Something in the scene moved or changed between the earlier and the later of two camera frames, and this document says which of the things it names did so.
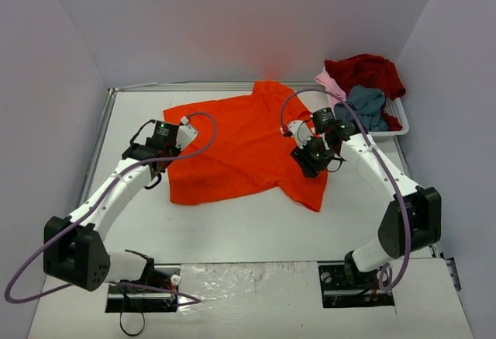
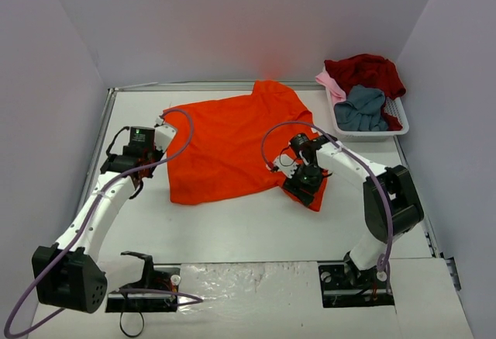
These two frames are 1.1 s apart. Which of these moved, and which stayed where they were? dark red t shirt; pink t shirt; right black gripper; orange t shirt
Moved: right black gripper
Stayed: pink t shirt; dark red t shirt; orange t shirt
